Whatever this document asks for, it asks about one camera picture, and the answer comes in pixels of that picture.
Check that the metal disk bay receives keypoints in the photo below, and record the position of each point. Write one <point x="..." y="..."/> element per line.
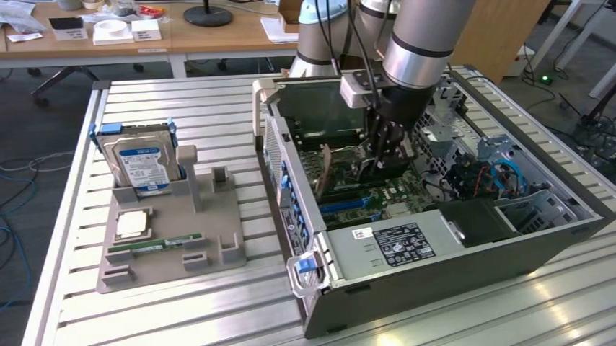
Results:
<point x="544" y="212"/>

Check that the red packet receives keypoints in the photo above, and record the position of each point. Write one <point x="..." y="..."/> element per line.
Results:
<point x="149" y="12"/>

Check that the flat white box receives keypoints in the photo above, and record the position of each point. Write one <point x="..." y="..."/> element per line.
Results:
<point x="112" y="40"/>

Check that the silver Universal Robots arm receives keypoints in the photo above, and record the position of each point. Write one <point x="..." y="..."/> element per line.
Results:
<point x="424" y="47"/>

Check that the white labelled box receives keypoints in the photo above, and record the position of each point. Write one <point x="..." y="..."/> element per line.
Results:
<point x="145" y="27"/>

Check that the green motherboard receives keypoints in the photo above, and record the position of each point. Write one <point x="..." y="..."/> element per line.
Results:
<point x="400" y="202"/>

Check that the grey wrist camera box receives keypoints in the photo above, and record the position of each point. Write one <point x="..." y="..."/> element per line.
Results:
<point x="353" y="93"/>

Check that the blue case latch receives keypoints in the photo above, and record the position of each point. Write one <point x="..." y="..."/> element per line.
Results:
<point x="305" y="268"/>

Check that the grey power supply unit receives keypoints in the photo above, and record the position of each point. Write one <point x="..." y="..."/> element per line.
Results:
<point x="346" y="259"/>

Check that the white control box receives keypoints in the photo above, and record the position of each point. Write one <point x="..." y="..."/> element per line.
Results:
<point x="521" y="65"/>

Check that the grey parts rack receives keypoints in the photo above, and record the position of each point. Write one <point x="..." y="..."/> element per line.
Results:
<point x="163" y="266"/>

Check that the blue expansion slot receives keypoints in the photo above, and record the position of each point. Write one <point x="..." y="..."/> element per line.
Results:
<point x="346" y="204"/>

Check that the perforated metal drive cage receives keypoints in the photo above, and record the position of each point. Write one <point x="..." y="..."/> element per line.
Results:
<point x="448" y="144"/>

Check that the white table frame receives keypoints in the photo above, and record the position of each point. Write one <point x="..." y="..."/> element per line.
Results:
<point x="606" y="83"/>

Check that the small cardboard box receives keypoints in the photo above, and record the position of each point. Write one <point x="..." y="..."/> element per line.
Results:
<point x="289" y="11"/>

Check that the open grey PC case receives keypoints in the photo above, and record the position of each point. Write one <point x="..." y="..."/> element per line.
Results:
<point x="433" y="288"/>

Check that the hard disk with blue carrier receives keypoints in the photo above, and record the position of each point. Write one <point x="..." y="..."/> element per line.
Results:
<point x="139" y="162"/>

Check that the black topped white box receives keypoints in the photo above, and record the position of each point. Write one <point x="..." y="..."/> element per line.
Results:
<point x="67" y="23"/>

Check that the white paper stack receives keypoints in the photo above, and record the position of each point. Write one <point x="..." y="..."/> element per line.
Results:
<point x="277" y="32"/>

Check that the grey cup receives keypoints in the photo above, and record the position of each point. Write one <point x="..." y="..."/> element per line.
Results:
<point x="68" y="4"/>

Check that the black round lamp base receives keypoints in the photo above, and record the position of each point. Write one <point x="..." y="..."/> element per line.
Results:
<point x="207" y="17"/>

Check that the clear plastic bag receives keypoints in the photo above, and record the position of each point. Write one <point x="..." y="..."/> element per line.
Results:
<point x="19" y="18"/>

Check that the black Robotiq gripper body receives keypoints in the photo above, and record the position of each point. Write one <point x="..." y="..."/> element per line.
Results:
<point x="409" y="104"/>

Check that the green RAM stick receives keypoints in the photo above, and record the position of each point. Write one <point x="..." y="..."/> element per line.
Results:
<point x="154" y="245"/>

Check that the silver CPU chip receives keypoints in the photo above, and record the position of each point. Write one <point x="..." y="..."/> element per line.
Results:
<point x="131" y="225"/>

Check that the white paper card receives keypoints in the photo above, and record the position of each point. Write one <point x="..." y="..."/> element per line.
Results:
<point x="24" y="37"/>

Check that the white tape roll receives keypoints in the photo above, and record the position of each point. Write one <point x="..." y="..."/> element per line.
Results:
<point x="103" y="26"/>

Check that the black graphics card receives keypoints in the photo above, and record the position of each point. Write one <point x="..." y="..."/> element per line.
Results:
<point x="370" y="176"/>

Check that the wooden cabinet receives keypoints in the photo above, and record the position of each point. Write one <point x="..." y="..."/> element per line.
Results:
<point x="496" y="36"/>

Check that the black office chair base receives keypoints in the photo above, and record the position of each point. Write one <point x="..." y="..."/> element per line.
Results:
<point x="55" y="79"/>

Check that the wooden office desk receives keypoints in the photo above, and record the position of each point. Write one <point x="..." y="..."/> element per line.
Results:
<point x="241" y="36"/>
<point x="48" y="50"/>

